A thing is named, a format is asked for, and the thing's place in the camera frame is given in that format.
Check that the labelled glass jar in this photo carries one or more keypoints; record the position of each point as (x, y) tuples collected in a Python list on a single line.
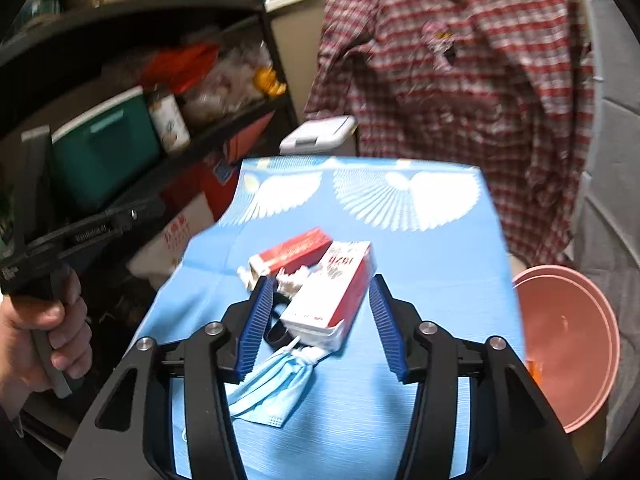
[(170, 122)]

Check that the red plaid shirt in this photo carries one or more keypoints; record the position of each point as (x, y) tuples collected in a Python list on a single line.
[(450, 110)]

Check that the white printed sack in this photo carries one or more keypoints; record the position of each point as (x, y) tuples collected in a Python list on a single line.
[(170, 240)]

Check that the red cardboard box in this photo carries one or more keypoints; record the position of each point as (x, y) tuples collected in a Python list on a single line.
[(220, 180)]

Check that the small red white box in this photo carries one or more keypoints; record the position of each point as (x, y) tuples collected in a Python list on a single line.
[(295, 252)]

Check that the person's left hand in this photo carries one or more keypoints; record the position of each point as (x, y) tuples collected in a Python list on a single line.
[(20, 355)]

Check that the black shelf rack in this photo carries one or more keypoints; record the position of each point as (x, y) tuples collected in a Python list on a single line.
[(150, 20)]

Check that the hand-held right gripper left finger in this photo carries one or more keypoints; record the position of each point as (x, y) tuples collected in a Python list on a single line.
[(255, 325)]

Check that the green cooler box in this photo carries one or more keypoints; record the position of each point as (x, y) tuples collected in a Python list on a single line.
[(110, 155)]

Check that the large red white carton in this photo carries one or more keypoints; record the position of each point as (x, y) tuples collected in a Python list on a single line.
[(330, 295)]

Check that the clear plastic bags bundle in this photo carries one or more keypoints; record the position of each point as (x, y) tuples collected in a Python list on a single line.
[(225, 80)]

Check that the white tissue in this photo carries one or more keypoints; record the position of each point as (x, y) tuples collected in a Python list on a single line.
[(292, 282)]

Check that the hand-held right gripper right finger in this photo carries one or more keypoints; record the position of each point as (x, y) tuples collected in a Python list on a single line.
[(387, 330)]

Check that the orange plastic bag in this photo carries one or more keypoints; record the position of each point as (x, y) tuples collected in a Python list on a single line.
[(180, 62)]

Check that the white lidded bin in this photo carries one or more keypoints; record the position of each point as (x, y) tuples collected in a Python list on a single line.
[(315, 135)]

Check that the blue printed table cloth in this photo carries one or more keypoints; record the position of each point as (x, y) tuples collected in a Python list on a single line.
[(415, 260)]

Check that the pink plastic bucket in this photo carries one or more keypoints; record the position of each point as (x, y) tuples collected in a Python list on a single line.
[(565, 340)]

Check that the grey sofa cover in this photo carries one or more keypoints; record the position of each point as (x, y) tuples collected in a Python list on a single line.
[(610, 160)]

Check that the blue face mask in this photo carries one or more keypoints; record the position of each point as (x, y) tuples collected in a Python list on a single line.
[(270, 390)]

